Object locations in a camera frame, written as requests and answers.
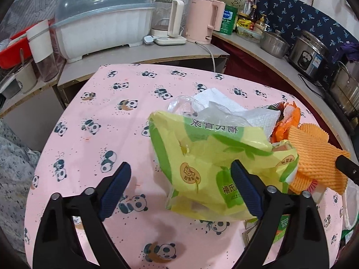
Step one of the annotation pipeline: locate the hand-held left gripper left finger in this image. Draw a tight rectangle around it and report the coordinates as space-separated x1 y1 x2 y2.
33 162 132 269

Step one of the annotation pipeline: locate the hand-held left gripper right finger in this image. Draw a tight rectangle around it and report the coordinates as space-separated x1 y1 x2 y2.
230 159 329 269

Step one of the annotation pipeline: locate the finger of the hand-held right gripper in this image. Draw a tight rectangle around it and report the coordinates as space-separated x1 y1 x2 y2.
335 154 359 187

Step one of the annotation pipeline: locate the orange foam fruit net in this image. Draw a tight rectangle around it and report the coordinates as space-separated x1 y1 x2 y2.
287 123 351 195

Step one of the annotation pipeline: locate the yellow green plastic bag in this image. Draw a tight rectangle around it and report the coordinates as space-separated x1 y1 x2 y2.
148 111 299 220

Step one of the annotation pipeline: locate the white paper towel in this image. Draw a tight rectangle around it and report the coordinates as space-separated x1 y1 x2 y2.
193 87 281 138

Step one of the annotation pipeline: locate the green orange carton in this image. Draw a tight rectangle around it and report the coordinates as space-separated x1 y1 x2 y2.
244 214 292 244

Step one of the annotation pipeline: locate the black induction cooktop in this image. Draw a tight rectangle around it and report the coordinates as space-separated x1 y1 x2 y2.
322 90 359 135

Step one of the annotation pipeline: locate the orange snack wrapper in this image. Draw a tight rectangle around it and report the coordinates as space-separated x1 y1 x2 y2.
271 101 302 143

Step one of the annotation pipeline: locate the large steel steamer pot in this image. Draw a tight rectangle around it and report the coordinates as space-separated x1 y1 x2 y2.
328 60 359 118

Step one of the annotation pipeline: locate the pink panda print tablecloth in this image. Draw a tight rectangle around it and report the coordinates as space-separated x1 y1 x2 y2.
24 63 348 269

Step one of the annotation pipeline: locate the grey floral cloth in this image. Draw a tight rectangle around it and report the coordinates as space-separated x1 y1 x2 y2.
0 118 41 253

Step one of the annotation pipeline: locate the clear plastic bag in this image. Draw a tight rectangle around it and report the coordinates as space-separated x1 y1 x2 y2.
168 95 250 126

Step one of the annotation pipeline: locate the purple cloth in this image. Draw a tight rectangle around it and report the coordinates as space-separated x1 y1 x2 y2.
332 42 359 65

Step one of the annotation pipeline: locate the steel rice cooker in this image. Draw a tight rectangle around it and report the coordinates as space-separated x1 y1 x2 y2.
288 29 331 80

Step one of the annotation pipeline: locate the small white cup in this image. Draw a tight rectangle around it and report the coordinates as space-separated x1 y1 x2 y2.
14 62 38 94

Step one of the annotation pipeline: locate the small steel pot glass lid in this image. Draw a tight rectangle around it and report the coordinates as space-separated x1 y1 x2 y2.
259 29 291 59

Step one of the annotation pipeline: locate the grey metal tin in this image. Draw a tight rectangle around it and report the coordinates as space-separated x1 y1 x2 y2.
0 74 21 100

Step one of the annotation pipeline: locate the white dish drainer box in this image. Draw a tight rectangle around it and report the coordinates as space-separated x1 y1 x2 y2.
50 0 156 63

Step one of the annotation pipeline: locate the white tumbler clear base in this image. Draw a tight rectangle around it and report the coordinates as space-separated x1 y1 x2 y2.
26 20 59 82

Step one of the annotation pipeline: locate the yellow cap sauce bottle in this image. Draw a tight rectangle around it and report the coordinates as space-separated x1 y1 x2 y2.
255 14 267 31

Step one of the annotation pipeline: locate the red plastic tray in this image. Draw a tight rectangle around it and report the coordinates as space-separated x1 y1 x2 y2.
0 20 54 69

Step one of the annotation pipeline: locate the green tin can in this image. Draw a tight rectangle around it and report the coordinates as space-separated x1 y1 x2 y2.
220 5 238 35

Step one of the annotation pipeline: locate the pink electric kettle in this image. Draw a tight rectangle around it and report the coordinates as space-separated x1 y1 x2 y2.
186 0 226 45

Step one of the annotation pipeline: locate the black power cable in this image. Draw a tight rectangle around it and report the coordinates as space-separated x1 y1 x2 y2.
297 73 326 90

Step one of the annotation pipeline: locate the white power cable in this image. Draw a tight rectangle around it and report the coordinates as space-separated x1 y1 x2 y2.
195 41 216 73

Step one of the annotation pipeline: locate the glass kettle cream handle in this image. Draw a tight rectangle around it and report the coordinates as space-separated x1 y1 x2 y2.
149 0 187 46

